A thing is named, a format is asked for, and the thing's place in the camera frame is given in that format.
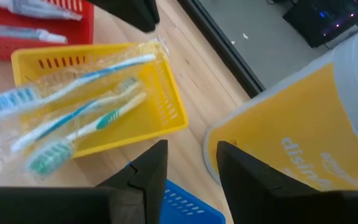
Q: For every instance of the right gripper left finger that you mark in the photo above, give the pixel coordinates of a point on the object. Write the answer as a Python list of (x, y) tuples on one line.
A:
[(149, 180)]

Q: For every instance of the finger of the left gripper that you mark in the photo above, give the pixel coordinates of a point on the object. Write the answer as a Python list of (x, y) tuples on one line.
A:
[(129, 11)]

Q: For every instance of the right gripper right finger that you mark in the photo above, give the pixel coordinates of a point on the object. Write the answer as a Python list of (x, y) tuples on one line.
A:
[(244, 186)]

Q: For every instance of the red white toothpaste tube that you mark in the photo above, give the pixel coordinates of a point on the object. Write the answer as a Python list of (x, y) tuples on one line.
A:
[(33, 9)]

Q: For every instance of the teal toothbrush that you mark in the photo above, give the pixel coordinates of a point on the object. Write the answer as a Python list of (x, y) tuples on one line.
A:
[(50, 157)]

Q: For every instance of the blue white toothbrush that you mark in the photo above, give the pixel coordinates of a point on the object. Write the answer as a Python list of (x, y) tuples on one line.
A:
[(64, 119)]

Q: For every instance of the blue plastic basket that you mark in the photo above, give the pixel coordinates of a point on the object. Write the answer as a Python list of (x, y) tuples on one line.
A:
[(185, 205)]

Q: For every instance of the red plastic basket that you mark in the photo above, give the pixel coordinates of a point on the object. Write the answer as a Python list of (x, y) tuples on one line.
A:
[(82, 31)]

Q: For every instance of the yellow plastic basket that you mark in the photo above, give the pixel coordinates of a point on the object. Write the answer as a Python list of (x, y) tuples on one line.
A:
[(154, 124)]

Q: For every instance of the yellow white wipes canister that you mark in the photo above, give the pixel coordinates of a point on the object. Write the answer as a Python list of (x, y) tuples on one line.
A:
[(291, 118)]

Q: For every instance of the black computer with lights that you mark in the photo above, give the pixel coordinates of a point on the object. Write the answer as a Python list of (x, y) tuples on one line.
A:
[(315, 25)]

